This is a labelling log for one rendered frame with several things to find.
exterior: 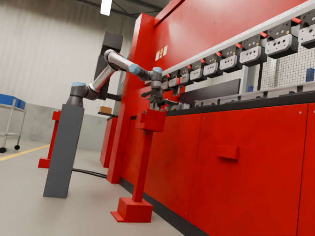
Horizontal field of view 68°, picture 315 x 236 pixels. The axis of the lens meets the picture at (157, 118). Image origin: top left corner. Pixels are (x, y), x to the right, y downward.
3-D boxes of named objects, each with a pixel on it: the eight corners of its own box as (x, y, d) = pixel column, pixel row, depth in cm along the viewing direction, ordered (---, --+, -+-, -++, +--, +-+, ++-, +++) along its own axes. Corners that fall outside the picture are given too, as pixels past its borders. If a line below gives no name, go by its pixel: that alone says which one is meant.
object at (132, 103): (106, 179, 314) (135, 19, 341) (162, 184, 349) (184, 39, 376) (110, 183, 291) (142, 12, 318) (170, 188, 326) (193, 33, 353)
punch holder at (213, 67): (202, 75, 192) (205, 56, 193) (211, 78, 195) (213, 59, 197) (214, 71, 178) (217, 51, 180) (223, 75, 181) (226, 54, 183)
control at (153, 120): (134, 128, 188) (138, 106, 190) (152, 131, 194) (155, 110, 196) (144, 128, 170) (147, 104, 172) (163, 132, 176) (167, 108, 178)
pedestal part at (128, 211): (109, 212, 177) (113, 196, 178) (140, 213, 187) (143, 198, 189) (117, 222, 159) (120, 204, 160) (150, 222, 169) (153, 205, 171)
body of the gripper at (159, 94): (162, 103, 178) (164, 87, 179) (152, 101, 174) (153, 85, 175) (158, 104, 185) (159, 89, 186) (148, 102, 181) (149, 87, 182)
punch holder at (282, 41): (264, 55, 137) (267, 29, 139) (274, 59, 141) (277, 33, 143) (288, 47, 124) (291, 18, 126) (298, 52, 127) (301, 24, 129)
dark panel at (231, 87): (175, 123, 328) (180, 93, 333) (176, 123, 329) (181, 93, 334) (234, 121, 226) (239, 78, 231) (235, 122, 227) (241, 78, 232)
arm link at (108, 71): (77, 91, 221) (113, 47, 204) (89, 95, 233) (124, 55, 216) (81, 99, 215) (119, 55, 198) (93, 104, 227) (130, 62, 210)
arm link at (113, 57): (101, 43, 197) (139, 62, 169) (111, 48, 206) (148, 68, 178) (95, 55, 198) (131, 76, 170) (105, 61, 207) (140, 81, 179)
